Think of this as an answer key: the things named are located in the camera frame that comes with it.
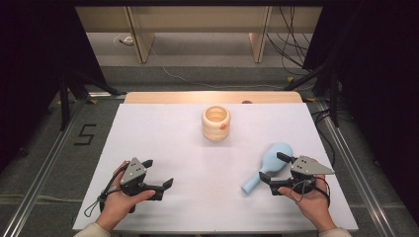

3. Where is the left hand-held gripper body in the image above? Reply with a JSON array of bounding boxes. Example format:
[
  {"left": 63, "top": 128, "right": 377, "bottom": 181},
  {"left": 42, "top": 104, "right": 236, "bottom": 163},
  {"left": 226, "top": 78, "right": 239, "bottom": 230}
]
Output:
[{"left": 119, "top": 157, "right": 165, "bottom": 201}]

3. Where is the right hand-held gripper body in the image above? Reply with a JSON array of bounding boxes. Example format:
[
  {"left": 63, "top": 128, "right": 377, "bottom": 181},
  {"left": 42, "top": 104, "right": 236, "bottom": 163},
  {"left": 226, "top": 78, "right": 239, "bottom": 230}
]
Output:
[{"left": 269, "top": 155, "right": 336, "bottom": 198}]

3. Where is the light blue hairbrush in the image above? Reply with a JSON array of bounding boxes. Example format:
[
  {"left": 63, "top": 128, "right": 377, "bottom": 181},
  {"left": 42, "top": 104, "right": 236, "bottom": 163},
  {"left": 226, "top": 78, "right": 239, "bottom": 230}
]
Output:
[{"left": 241, "top": 141, "right": 294, "bottom": 196}]

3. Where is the cream wooden cup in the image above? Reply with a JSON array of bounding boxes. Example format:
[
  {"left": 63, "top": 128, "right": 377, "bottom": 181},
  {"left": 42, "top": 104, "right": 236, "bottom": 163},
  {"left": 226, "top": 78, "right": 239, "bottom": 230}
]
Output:
[{"left": 201, "top": 105, "right": 231, "bottom": 142}]

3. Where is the person's right hand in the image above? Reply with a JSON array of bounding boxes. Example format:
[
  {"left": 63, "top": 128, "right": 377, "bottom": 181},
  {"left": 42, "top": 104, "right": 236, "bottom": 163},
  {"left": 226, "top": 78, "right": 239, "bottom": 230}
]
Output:
[{"left": 277, "top": 174, "right": 338, "bottom": 233}]

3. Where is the person's left hand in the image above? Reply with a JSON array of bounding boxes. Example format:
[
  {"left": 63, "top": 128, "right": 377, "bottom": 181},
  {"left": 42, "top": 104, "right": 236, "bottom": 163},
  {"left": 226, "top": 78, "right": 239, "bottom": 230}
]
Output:
[{"left": 95, "top": 160, "right": 156, "bottom": 233}]

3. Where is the white board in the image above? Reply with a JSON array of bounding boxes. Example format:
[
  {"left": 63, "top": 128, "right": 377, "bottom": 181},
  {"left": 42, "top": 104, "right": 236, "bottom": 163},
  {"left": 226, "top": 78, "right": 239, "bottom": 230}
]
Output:
[{"left": 72, "top": 103, "right": 360, "bottom": 233}]

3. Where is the black metal stand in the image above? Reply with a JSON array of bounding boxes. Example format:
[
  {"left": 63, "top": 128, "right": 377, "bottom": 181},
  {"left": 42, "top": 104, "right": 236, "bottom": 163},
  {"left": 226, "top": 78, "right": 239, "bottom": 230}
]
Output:
[
  {"left": 283, "top": 58, "right": 341, "bottom": 128},
  {"left": 58, "top": 65, "right": 127, "bottom": 132}
]

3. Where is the wooden table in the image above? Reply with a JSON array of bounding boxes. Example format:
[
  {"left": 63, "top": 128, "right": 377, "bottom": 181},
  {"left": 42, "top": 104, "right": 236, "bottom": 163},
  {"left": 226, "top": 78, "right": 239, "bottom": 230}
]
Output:
[{"left": 124, "top": 91, "right": 304, "bottom": 105}]

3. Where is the dark curtain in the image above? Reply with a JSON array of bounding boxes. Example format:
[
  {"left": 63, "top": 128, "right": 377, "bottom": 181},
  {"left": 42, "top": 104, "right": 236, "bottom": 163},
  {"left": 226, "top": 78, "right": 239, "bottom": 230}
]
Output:
[
  {"left": 302, "top": 0, "right": 419, "bottom": 225},
  {"left": 0, "top": 0, "right": 108, "bottom": 172}
]

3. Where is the round floor outlet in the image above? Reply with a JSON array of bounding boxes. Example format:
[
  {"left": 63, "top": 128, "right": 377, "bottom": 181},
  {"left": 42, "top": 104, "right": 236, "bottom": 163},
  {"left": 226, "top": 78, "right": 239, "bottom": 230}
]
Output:
[{"left": 113, "top": 33, "right": 135, "bottom": 48}]

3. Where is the beige desk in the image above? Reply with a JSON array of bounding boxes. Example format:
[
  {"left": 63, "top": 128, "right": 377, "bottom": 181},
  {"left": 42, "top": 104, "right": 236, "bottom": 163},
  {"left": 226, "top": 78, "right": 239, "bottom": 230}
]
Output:
[{"left": 74, "top": 5, "right": 323, "bottom": 64}]

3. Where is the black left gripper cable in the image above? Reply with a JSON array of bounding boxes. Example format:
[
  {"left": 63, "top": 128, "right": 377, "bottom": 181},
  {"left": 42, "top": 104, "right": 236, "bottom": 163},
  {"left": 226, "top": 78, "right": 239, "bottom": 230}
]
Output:
[{"left": 98, "top": 163, "right": 130, "bottom": 213}]

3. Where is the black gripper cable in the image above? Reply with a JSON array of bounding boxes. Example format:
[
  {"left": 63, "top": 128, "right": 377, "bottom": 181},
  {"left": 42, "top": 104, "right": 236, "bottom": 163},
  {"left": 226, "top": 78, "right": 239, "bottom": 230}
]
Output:
[
  {"left": 98, "top": 163, "right": 130, "bottom": 213},
  {"left": 314, "top": 176, "right": 332, "bottom": 208}
]

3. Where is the thin right gripper cord loop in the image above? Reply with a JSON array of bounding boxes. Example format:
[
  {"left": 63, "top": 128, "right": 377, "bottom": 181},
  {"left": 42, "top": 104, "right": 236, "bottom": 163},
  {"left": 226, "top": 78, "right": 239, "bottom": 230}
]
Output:
[{"left": 291, "top": 180, "right": 309, "bottom": 202}]

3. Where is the black floor cable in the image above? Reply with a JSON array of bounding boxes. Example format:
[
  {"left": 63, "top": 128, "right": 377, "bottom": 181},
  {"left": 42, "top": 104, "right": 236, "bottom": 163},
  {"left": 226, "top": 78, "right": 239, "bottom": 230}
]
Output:
[{"left": 310, "top": 108, "right": 337, "bottom": 168}]

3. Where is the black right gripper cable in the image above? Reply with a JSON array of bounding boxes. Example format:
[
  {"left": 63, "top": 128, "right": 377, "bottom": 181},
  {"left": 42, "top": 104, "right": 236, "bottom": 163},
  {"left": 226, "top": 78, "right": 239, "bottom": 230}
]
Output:
[{"left": 314, "top": 176, "right": 332, "bottom": 208}]

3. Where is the grey left gripper wrist strap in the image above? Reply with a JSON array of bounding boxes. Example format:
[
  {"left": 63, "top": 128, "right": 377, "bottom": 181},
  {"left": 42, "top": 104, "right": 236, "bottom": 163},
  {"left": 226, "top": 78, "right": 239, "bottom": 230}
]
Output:
[{"left": 83, "top": 186, "right": 122, "bottom": 218}]

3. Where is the metal floor rail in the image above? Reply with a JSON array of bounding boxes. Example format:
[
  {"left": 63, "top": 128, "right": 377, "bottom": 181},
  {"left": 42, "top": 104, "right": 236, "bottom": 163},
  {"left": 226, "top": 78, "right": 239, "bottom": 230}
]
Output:
[
  {"left": 310, "top": 100, "right": 398, "bottom": 237},
  {"left": 0, "top": 98, "right": 87, "bottom": 237}
]

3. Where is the bundle of black cables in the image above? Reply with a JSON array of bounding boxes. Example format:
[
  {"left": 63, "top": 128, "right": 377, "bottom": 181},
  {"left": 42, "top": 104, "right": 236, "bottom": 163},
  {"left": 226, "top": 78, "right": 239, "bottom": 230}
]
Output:
[{"left": 266, "top": 5, "right": 314, "bottom": 76}]

